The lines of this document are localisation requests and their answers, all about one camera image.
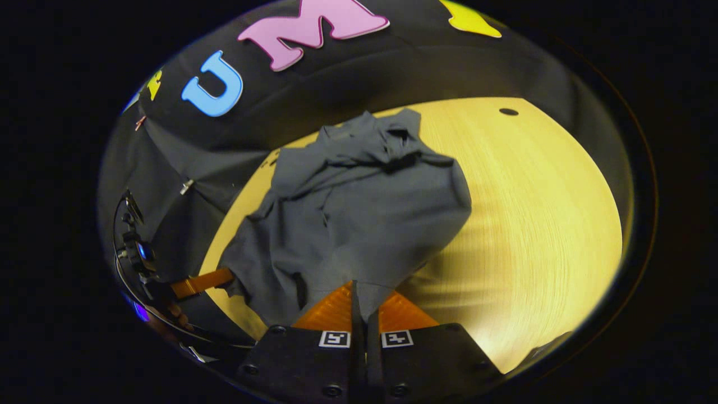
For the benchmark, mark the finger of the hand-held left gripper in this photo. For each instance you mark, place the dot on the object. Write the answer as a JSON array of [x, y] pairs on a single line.
[[202, 283]]

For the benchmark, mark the grey collared shirt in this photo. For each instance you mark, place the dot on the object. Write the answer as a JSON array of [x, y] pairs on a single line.
[[359, 224]]

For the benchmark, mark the small silver clip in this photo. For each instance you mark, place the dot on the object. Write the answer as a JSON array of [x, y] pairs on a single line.
[[186, 186]]

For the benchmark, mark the black backdrop cloth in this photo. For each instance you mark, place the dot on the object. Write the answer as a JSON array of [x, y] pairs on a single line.
[[348, 73]]

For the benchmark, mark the small copper clip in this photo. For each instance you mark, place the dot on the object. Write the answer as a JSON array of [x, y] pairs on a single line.
[[140, 122]]

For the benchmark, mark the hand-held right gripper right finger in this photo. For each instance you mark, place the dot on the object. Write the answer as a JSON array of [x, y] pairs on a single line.
[[426, 365]]

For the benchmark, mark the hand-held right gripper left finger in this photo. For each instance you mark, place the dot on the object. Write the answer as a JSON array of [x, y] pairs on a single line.
[[314, 365]]

